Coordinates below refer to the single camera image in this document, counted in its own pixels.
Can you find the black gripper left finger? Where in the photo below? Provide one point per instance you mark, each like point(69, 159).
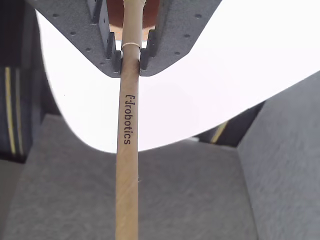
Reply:
point(82, 27)

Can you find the beige wooden pen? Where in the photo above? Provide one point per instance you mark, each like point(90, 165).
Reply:
point(127, 175)

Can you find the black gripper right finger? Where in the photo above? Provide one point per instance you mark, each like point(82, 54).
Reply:
point(180, 27)

